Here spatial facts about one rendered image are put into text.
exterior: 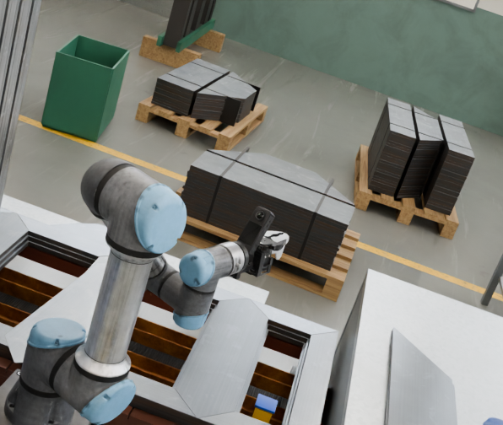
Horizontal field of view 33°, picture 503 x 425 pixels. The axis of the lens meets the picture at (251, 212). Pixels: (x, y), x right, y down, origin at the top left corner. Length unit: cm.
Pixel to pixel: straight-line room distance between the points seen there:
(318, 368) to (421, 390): 43
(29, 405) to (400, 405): 100
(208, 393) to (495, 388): 87
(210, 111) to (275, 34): 370
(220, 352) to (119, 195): 119
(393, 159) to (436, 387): 421
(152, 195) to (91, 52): 523
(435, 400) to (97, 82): 422
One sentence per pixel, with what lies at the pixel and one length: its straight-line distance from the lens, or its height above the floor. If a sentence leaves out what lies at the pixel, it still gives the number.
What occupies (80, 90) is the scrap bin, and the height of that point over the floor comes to 36.
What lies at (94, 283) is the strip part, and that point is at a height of 87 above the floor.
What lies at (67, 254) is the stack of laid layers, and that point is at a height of 83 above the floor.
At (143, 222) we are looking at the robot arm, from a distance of 155.
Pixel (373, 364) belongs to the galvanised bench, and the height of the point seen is 105.
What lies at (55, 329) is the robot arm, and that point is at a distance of 187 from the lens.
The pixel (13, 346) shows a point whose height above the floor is 87.
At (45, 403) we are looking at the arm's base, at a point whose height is 111.
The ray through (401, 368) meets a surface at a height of 107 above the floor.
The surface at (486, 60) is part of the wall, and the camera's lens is 1042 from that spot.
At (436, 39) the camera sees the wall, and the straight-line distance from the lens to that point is 1037.
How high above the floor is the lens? 231
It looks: 23 degrees down
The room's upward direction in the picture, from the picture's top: 18 degrees clockwise
